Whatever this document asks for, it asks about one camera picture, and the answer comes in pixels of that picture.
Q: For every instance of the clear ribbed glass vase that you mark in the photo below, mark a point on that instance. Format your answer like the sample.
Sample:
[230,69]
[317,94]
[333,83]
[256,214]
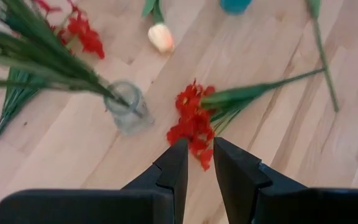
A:
[129,119]

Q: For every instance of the white artificial tulip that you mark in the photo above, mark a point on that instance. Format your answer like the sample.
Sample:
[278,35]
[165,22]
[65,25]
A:
[314,6]

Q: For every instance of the blue patterned glass vase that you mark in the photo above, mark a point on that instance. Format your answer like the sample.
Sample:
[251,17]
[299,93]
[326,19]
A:
[235,5]

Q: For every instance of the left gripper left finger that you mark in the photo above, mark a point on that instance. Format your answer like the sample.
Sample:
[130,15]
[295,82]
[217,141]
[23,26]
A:
[176,168]

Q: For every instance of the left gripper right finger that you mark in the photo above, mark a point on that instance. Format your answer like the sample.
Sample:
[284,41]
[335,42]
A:
[235,174]

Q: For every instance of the red blossom flower bunch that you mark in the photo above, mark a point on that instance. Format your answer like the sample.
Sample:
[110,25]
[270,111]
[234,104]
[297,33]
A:
[194,121]
[87,37]

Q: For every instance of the white blossom flower bunch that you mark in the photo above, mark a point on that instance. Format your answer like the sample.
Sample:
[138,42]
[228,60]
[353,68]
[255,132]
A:
[57,65]

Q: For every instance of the peach cream artificial tulip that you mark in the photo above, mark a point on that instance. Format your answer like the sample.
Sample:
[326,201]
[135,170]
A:
[161,37]

